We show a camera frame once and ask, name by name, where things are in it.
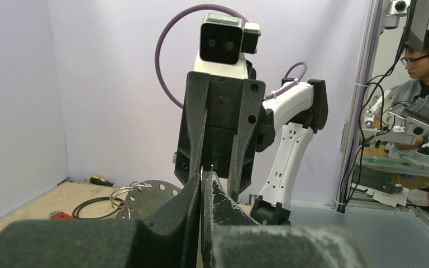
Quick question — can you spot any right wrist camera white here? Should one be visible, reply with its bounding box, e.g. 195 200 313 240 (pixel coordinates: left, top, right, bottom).
194 13 261 79

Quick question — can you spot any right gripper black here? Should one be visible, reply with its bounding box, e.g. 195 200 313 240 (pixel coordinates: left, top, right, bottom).
174 71 266 202

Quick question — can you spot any person at desk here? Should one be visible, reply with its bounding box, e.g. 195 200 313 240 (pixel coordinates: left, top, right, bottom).
362 28 429 164

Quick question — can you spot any grey teleoperation device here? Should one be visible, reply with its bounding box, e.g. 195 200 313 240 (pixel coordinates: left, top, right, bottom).
361 103 429 172

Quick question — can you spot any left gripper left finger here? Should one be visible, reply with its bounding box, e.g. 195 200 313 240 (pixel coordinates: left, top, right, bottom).
0 175 201 267

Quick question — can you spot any black coiled cable right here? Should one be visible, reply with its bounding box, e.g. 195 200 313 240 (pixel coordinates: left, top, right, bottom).
71 196 125 220

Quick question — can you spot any keyring chain with keys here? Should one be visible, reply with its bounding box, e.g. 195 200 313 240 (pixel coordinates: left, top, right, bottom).
109 164 215 223

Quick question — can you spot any yellow black screwdriver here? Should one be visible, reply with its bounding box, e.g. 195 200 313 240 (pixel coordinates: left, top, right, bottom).
89 176 116 188

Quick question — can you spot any red handled adjustable wrench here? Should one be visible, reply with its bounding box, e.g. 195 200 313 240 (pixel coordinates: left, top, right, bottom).
49 210 75 220

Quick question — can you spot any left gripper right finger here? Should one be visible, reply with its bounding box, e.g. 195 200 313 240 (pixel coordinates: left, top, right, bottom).
201 171 366 267

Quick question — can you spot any aluminium frame rail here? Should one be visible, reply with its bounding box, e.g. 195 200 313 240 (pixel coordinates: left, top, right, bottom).
335 1 429 213

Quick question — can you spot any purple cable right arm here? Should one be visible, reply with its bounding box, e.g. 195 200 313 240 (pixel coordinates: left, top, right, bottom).
154 3 308 110

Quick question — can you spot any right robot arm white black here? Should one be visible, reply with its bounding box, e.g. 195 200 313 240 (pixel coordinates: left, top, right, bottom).
174 61 328 225

